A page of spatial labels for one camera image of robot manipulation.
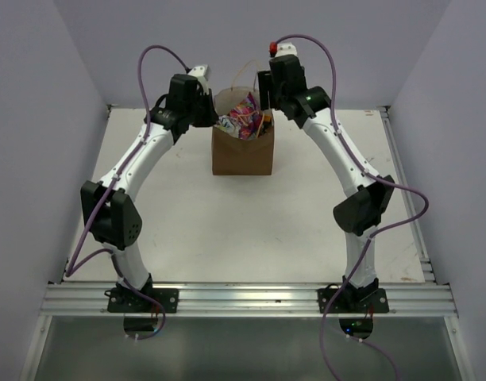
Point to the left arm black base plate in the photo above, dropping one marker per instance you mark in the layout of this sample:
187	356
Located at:
123	301

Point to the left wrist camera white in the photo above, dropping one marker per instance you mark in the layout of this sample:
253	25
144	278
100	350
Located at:
202	74

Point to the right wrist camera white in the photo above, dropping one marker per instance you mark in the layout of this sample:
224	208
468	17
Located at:
278	49

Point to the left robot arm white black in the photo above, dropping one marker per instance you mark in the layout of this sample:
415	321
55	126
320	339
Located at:
109	211

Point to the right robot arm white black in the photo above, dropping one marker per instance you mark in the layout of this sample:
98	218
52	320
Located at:
367	194

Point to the aluminium right side rail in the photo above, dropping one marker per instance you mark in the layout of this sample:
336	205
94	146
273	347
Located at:
401	253

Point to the aluminium front rail frame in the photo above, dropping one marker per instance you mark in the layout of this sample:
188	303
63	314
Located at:
244	300

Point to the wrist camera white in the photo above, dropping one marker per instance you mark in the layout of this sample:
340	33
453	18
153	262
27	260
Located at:
278	49
202	74

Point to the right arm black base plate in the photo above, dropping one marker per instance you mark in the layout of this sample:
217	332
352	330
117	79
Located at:
364	300

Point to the purple Fox's candy bag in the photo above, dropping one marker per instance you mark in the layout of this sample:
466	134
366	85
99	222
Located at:
245	121

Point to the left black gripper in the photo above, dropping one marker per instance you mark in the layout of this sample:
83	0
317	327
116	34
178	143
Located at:
212	117

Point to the brown paper bag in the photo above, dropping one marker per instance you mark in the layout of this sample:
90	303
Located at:
232	156

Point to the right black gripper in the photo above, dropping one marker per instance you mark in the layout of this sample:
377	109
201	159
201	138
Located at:
264	86

